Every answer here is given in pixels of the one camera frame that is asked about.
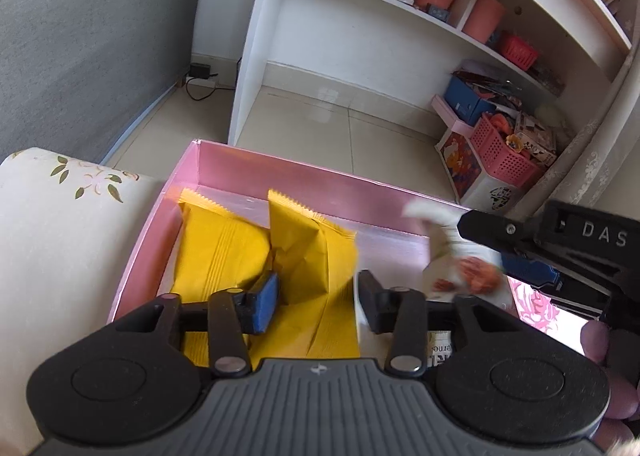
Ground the printed toy box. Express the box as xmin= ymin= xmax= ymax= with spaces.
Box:
xmin=515 ymin=110 xmax=558 ymax=167

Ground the person's right hand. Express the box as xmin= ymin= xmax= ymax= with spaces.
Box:
xmin=581 ymin=321 xmax=640 ymax=448

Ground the grey sofa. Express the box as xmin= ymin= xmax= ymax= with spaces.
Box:
xmin=0 ymin=0 xmax=211 ymax=167

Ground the white bookshelf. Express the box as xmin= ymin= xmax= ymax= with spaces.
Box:
xmin=227 ymin=0 xmax=636 ymax=147

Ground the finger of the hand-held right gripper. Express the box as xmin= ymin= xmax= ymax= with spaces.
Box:
xmin=505 ymin=256 xmax=566 ymax=289
xmin=457 ymin=210 xmax=551 ymax=257

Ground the large pink basket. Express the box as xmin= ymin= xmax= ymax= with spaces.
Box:
xmin=469 ymin=115 xmax=545 ymax=194

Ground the blue cardboard box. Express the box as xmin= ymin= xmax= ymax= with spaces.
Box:
xmin=444 ymin=74 xmax=496 ymax=124

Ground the patterned curtain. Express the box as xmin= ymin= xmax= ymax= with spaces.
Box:
xmin=510 ymin=50 xmax=640 ymax=221

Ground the yellow snack packet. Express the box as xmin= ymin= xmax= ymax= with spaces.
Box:
xmin=267 ymin=190 xmax=362 ymax=372
xmin=167 ymin=188 xmax=273 ymax=367

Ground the pile of printed toy packets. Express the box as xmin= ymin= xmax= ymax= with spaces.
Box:
xmin=452 ymin=60 xmax=525 ymax=111

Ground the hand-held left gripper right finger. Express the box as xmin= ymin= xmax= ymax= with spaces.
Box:
xmin=357 ymin=270 xmax=521 ymax=374

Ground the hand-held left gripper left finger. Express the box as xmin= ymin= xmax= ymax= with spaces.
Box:
xmin=115 ymin=272 xmax=279 ymax=377

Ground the small red basket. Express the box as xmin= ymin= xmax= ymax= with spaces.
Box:
xmin=495 ymin=32 xmax=541 ymax=71

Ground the pink cardboard box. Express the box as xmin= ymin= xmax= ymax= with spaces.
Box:
xmin=107 ymin=138 xmax=586 ymax=352

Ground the white packet with orange print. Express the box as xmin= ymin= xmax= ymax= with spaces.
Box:
xmin=404 ymin=201 xmax=506 ymax=309

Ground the plain salmon cup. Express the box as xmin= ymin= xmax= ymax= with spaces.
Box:
xmin=461 ymin=0 xmax=506 ymax=44

